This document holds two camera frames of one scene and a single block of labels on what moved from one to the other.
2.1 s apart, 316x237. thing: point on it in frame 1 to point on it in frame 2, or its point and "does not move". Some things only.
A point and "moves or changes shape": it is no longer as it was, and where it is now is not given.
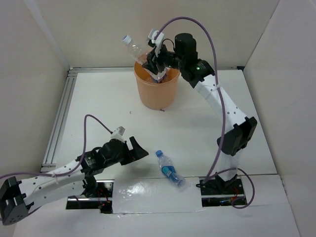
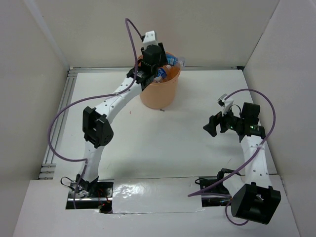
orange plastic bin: x=156 y=96 does not move
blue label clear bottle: x=159 y=77 does not move
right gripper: x=150 y=64 to x=214 y=120
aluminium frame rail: x=50 y=160 does not move
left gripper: x=138 y=152 to x=162 y=60
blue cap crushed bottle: x=168 y=168 moves or changes shape
